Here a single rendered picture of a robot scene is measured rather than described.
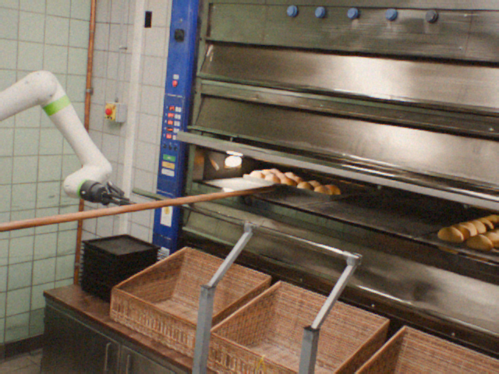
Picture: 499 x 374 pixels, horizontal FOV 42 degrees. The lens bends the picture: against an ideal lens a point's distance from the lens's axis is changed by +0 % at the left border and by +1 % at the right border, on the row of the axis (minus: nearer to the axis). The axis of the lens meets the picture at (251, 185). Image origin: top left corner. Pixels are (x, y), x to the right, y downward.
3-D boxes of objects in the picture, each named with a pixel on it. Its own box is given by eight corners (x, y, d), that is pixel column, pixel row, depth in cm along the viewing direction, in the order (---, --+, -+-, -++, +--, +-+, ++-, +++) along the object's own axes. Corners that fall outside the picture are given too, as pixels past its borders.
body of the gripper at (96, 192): (104, 182, 273) (118, 186, 268) (103, 202, 275) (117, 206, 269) (90, 183, 268) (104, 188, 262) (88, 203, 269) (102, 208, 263)
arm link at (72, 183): (64, 200, 283) (54, 180, 277) (86, 185, 290) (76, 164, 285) (83, 207, 275) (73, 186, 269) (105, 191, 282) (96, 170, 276)
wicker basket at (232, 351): (273, 336, 299) (279, 279, 294) (383, 382, 265) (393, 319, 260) (200, 367, 261) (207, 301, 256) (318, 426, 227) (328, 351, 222)
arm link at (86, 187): (76, 201, 271) (78, 180, 270) (100, 199, 280) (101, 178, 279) (85, 204, 268) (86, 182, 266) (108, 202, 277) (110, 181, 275)
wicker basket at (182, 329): (181, 296, 336) (186, 245, 331) (267, 332, 302) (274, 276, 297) (107, 319, 298) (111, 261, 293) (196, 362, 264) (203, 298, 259)
